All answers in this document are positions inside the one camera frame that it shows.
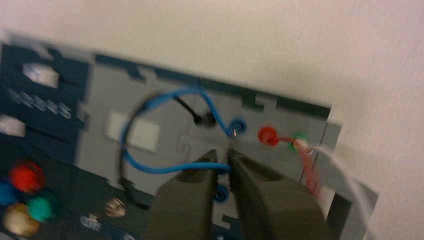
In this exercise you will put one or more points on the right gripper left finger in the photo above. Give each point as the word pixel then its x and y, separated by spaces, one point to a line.
pixel 185 205

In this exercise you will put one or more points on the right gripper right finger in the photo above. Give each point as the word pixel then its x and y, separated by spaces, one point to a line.
pixel 275 208

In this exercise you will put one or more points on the white rectangular label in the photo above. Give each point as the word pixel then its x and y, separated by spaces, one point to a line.
pixel 132 132

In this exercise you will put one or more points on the grey and teal task box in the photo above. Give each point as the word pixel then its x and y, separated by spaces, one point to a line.
pixel 99 139

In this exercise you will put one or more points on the green round push button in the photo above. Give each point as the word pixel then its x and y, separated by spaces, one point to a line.
pixel 41 207

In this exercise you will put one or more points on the red round push button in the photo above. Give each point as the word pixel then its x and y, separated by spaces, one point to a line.
pixel 26 177

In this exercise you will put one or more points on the yellow round push button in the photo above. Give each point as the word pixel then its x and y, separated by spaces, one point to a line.
pixel 20 220

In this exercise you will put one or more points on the blue round push button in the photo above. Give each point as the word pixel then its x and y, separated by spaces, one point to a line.
pixel 6 193

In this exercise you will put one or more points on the white slider knob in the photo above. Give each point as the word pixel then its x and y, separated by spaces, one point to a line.
pixel 11 126
pixel 41 74

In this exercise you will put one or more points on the metal toggle switch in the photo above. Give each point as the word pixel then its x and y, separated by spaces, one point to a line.
pixel 115 207

